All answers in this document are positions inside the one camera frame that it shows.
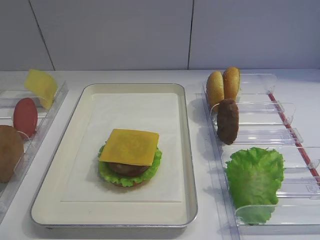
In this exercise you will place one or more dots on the yellow cheese slice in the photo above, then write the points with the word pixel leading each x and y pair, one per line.
pixel 42 85
pixel 130 147

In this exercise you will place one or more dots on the brown meat patty on burger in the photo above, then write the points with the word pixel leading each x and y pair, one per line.
pixel 127 169

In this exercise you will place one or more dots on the upright brown meat patty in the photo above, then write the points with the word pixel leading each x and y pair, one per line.
pixel 227 121

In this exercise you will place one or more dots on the green lettuce on burger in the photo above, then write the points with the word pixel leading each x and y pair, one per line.
pixel 111 177

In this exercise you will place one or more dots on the green lettuce leaf in rack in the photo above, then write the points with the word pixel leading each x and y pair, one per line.
pixel 254 176

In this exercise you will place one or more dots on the red tomato slice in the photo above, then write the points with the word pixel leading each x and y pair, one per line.
pixel 25 117

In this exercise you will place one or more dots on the golden bun left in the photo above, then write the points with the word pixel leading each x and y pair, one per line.
pixel 215 88

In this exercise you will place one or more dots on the golden bun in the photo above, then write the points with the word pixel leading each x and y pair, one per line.
pixel 215 88
pixel 231 82

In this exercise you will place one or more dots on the bottom bun on tray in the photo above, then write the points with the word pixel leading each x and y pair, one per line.
pixel 135 184

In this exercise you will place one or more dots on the golden bun right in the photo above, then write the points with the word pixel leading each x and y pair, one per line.
pixel 231 82

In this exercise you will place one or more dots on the cream metal tray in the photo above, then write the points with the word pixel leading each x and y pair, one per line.
pixel 74 194

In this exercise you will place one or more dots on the clear right ingredient rack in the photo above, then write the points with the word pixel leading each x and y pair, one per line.
pixel 266 123

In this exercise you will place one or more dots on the clear ingredient rack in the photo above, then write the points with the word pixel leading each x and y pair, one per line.
pixel 12 90
pixel 266 123

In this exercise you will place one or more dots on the brown bun top left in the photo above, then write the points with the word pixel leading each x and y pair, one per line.
pixel 11 149

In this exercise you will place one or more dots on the clear left ingredient rack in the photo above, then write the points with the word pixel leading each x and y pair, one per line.
pixel 12 90

